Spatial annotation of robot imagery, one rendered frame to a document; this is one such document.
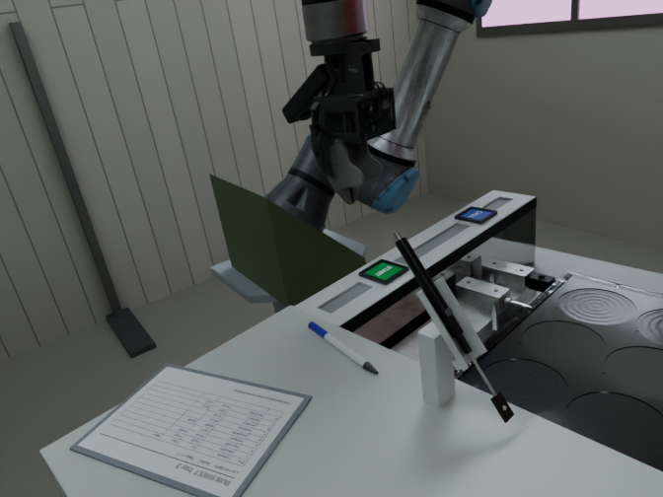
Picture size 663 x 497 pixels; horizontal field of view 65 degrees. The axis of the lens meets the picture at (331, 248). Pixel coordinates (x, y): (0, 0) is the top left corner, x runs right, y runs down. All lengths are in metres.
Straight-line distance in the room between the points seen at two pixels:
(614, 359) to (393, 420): 0.32
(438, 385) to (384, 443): 0.08
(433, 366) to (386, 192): 0.62
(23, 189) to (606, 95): 2.87
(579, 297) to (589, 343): 0.12
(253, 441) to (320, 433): 0.07
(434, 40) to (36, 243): 2.27
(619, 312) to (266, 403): 0.51
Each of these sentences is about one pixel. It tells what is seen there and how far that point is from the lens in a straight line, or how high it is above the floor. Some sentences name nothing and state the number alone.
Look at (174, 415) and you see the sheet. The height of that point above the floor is 0.97.
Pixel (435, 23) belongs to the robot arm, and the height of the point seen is 1.29.
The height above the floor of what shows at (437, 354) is 1.03.
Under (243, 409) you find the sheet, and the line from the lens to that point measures 0.59.
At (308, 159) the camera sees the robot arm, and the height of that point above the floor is 1.06.
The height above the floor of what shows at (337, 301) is 0.96.
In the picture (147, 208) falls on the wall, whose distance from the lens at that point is 2.98.
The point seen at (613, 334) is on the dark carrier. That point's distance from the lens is 0.80.
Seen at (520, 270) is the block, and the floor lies 0.91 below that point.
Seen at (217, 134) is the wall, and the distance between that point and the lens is 3.05.
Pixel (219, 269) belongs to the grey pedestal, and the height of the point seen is 0.82.
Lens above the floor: 1.34
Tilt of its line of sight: 24 degrees down
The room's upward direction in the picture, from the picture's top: 9 degrees counter-clockwise
